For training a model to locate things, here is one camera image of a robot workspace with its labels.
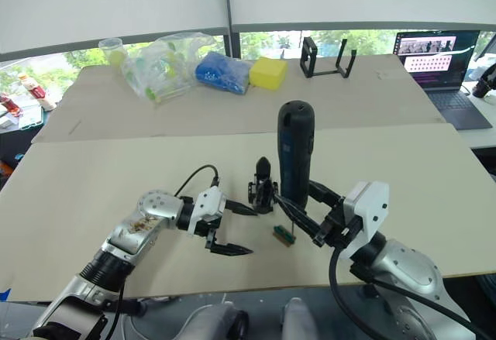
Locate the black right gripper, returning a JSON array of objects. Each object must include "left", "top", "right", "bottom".
[{"left": 274, "top": 180, "right": 364, "bottom": 248}]

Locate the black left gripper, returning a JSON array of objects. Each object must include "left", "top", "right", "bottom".
[{"left": 192, "top": 198, "right": 259, "bottom": 257}]

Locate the dark blue electric screwdriver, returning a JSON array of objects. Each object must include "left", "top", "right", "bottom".
[{"left": 277, "top": 100, "right": 316, "bottom": 240}]

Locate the black spare gripper body assembly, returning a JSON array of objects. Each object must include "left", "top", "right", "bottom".
[{"left": 246, "top": 177, "right": 281, "bottom": 215}]

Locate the black pointed finger piece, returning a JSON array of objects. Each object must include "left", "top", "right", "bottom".
[{"left": 255, "top": 156, "right": 273, "bottom": 181}]

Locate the small green brown block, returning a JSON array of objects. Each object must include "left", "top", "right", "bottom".
[{"left": 272, "top": 225, "right": 296, "bottom": 246}]

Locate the grey rounded shape with lens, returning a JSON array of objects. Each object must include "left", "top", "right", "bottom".
[{"left": 181, "top": 302, "right": 250, "bottom": 340}]

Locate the yellow sponge block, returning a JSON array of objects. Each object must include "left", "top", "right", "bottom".
[{"left": 249, "top": 56, "right": 289, "bottom": 91}]

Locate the blue cloth in bag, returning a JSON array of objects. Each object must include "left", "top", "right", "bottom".
[{"left": 195, "top": 51, "right": 253, "bottom": 95}]

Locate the clear plastic bag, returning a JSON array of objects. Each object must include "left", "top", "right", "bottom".
[{"left": 119, "top": 32, "right": 216, "bottom": 105}]

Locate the white side table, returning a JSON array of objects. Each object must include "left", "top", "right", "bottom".
[{"left": 459, "top": 80, "right": 496, "bottom": 151}]

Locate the open dark laptop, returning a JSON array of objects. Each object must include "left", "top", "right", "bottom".
[{"left": 394, "top": 29, "right": 494, "bottom": 131}]

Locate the black round device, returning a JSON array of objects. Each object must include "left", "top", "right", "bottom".
[{"left": 470, "top": 64, "right": 496, "bottom": 99}]

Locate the clear plastic cup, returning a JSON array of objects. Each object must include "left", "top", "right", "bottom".
[{"left": 98, "top": 37, "right": 127, "bottom": 67}]

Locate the white green plastic tray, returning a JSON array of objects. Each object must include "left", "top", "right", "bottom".
[{"left": 16, "top": 104, "right": 46, "bottom": 132}]

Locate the bottle with red label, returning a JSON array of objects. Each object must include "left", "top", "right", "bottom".
[{"left": 16, "top": 72, "right": 57, "bottom": 111}]

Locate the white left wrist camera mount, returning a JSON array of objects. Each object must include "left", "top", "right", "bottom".
[{"left": 187, "top": 185, "right": 228, "bottom": 237}]

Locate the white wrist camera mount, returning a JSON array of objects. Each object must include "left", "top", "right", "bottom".
[
  {"left": 187, "top": 185, "right": 228, "bottom": 237},
  {"left": 343, "top": 180, "right": 391, "bottom": 259}
]

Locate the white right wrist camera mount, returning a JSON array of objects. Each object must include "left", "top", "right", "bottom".
[{"left": 343, "top": 180, "right": 391, "bottom": 259}]

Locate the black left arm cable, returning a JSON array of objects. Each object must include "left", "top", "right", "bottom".
[{"left": 103, "top": 164, "right": 222, "bottom": 340}]

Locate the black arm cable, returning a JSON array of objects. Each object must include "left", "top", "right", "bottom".
[
  {"left": 328, "top": 245, "right": 495, "bottom": 340},
  {"left": 103, "top": 164, "right": 222, "bottom": 340}
]

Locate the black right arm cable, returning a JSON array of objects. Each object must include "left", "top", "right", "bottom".
[{"left": 328, "top": 245, "right": 495, "bottom": 340}]

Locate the black frame stand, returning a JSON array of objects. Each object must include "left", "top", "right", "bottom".
[{"left": 299, "top": 36, "right": 358, "bottom": 80}]

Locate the grey window frame post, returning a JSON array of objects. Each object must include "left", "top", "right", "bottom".
[{"left": 222, "top": 0, "right": 242, "bottom": 61}]

